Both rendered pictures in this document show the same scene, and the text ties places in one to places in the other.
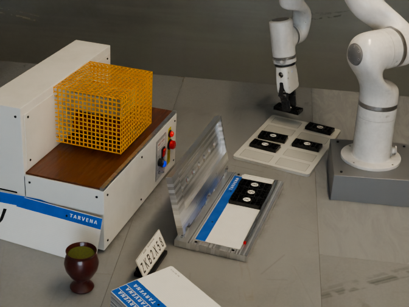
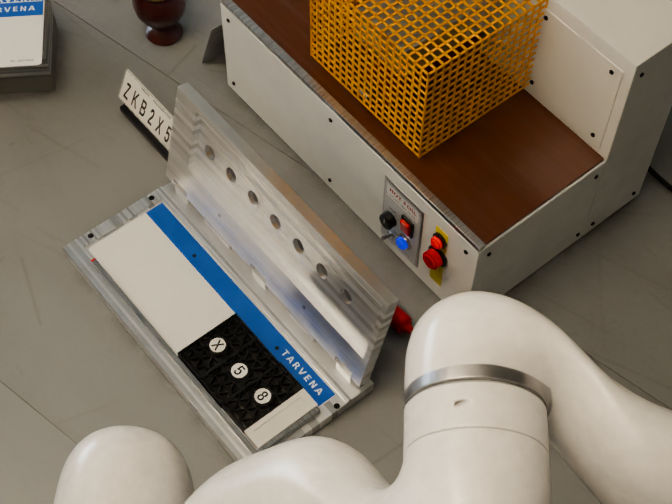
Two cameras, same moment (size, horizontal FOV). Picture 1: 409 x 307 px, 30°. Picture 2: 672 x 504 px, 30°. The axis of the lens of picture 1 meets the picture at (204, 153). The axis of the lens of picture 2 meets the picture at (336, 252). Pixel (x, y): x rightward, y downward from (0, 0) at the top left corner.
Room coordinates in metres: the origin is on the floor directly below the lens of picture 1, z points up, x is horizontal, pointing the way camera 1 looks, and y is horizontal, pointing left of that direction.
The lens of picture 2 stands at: (2.54, -0.72, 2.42)
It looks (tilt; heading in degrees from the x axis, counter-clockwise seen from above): 57 degrees down; 123
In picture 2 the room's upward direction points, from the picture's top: 1 degrees clockwise
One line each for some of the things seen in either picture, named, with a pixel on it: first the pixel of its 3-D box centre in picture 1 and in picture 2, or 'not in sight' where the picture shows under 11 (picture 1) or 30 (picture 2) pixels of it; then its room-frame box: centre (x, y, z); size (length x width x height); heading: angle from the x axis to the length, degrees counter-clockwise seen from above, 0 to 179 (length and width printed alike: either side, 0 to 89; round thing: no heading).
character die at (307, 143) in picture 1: (307, 145); not in sight; (2.41, -0.36, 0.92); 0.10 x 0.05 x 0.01; 68
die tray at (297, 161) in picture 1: (289, 143); not in sight; (2.43, -0.30, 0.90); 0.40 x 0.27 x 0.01; 157
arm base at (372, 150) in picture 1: (374, 131); not in sight; (2.19, -0.53, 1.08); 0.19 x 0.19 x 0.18
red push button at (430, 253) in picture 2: (171, 144); (433, 258); (2.16, 0.10, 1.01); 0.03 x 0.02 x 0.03; 163
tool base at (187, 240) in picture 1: (232, 209); (213, 314); (1.94, -0.09, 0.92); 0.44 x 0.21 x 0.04; 163
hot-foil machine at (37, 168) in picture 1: (95, 122); (498, 92); (2.12, 0.34, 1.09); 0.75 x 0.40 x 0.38; 163
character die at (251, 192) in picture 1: (251, 193); (239, 372); (2.02, -0.15, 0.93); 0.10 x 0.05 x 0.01; 73
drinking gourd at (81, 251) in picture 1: (81, 268); (160, 8); (1.55, 0.29, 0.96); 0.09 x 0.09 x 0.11
